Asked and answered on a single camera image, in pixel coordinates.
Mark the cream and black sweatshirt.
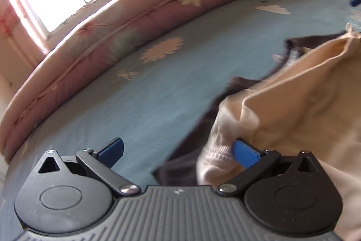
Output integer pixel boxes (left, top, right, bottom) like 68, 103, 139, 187
152, 22, 361, 241

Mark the folded floral quilt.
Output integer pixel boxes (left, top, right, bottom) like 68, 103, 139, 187
0, 0, 256, 164

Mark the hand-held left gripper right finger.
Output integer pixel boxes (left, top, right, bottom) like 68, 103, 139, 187
217, 139, 320, 197

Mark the blue floral bed sheet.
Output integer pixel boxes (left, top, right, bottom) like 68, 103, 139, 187
0, 0, 361, 241

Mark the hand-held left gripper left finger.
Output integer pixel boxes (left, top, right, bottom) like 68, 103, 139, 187
37, 138, 141, 197

